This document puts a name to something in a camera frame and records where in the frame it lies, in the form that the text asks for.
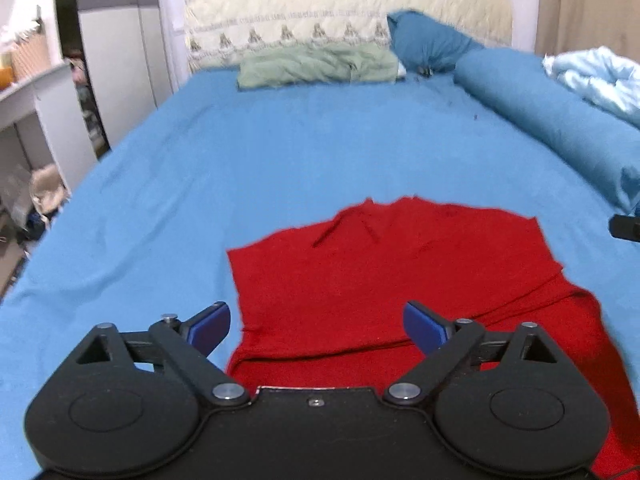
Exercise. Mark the beige curtain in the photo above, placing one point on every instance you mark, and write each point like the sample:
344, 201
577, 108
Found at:
572, 25

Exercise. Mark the cream quilted headboard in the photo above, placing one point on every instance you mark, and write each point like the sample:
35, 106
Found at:
220, 33

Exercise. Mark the blue bed sheet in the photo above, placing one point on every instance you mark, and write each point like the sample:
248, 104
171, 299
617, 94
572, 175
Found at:
214, 167

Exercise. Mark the blue rolled duvet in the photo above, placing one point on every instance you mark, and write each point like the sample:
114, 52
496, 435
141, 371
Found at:
599, 146

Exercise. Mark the red knit sweater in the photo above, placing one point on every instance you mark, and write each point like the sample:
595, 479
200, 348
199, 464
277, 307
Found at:
322, 305

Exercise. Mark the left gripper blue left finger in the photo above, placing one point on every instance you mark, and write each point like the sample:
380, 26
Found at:
185, 347

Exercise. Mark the light blue blanket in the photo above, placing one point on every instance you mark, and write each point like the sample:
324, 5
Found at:
600, 77

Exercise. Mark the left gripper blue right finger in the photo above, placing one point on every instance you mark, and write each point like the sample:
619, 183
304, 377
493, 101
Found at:
446, 345

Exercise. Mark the beige bag on floor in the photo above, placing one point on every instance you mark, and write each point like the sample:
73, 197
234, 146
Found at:
47, 190

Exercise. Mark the white grey wardrobe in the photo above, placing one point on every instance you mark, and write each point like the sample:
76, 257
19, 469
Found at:
119, 60

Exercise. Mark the green pillow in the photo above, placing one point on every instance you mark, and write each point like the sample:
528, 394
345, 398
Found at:
326, 63

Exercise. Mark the dark blue pillow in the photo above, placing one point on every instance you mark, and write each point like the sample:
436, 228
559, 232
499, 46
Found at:
426, 46

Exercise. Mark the woven basket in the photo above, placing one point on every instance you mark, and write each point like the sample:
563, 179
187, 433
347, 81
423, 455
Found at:
30, 56

